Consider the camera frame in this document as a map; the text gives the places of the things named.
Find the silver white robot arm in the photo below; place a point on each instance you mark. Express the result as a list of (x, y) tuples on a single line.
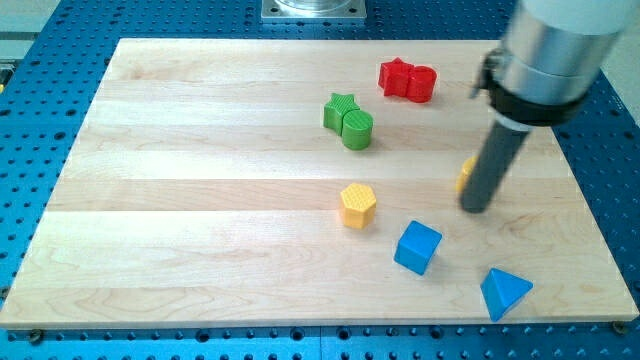
[(550, 55)]

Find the yellow hexagon block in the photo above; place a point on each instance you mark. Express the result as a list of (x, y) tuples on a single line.
[(358, 205)]

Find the yellow heart block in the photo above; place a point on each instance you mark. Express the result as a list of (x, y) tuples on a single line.
[(465, 172)]

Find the green cylinder block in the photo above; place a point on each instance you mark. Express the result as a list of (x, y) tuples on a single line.
[(357, 129)]

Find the green star block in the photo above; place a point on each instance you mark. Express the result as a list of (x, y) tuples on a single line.
[(335, 110)]

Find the light wooden board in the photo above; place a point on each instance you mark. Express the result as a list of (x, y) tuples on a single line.
[(203, 190)]

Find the blue cube block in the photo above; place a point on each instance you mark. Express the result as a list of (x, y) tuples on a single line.
[(416, 247)]

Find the red star block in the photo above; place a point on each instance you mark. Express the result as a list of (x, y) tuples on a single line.
[(394, 77)]

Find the red cylinder block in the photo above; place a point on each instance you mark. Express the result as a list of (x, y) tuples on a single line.
[(421, 84)]

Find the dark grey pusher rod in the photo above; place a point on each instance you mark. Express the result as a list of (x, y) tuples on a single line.
[(495, 158)]

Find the blue triangle block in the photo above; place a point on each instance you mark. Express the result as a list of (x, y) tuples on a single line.
[(502, 291)]

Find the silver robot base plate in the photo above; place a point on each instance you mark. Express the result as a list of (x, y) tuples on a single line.
[(299, 10)]

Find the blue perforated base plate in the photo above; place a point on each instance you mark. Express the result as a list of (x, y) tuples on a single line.
[(69, 46)]

